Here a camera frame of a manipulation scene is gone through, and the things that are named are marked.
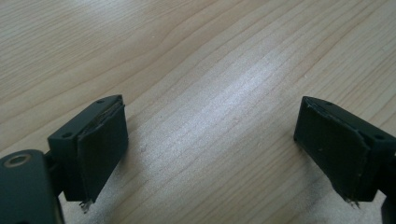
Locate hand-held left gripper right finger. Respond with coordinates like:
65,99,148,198
292,95,396,209

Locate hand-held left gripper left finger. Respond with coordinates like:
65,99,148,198
47,94,130,215

